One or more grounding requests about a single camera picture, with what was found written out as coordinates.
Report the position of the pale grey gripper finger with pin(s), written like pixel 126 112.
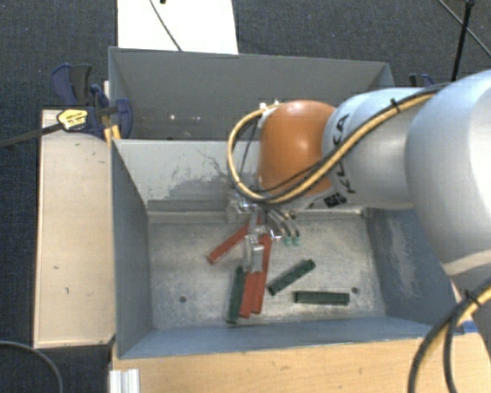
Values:
pixel 246 256
pixel 258 258

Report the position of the red-brown flat block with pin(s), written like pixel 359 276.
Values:
pixel 246 301
pixel 266 262
pixel 226 247

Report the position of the dark green flat block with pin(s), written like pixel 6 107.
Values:
pixel 235 297
pixel 321 297
pixel 291 277

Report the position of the grey metal bin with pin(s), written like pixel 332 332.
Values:
pixel 196 96

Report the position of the pale wood flat board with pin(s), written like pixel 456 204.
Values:
pixel 73 236

